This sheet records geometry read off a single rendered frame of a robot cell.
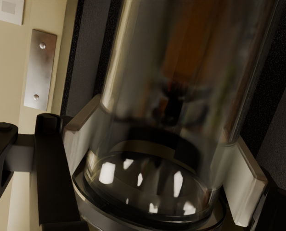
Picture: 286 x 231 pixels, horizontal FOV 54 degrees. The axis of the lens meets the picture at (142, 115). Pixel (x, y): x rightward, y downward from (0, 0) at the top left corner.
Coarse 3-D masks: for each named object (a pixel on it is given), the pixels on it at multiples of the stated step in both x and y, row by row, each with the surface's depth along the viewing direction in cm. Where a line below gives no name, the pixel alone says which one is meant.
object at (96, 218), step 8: (80, 200) 16; (80, 208) 16; (88, 208) 15; (88, 216) 15; (96, 216) 15; (104, 216) 15; (96, 224) 15; (104, 224) 15; (112, 224) 15; (120, 224) 14
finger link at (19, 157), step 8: (64, 120) 16; (24, 136) 13; (32, 136) 14; (16, 144) 13; (24, 144) 13; (32, 144) 13; (8, 152) 13; (16, 152) 13; (24, 152) 13; (32, 152) 13; (8, 160) 13; (16, 160) 13; (24, 160) 13; (32, 160) 13; (8, 168) 13; (16, 168) 13; (24, 168) 13
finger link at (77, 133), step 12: (96, 96) 19; (84, 108) 17; (96, 108) 17; (72, 120) 15; (84, 120) 15; (72, 132) 14; (84, 132) 15; (72, 144) 14; (84, 144) 16; (72, 156) 14; (72, 168) 15
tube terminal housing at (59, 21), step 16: (32, 0) 23; (48, 0) 23; (64, 0) 23; (32, 16) 24; (48, 16) 23; (64, 16) 23; (48, 32) 24; (64, 32) 26; (64, 48) 27; (64, 64) 27; (64, 80) 28; (32, 112) 26; (48, 112) 26; (32, 128) 27; (16, 176) 29; (16, 192) 29; (16, 208) 30; (16, 224) 30; (224, 224) 39
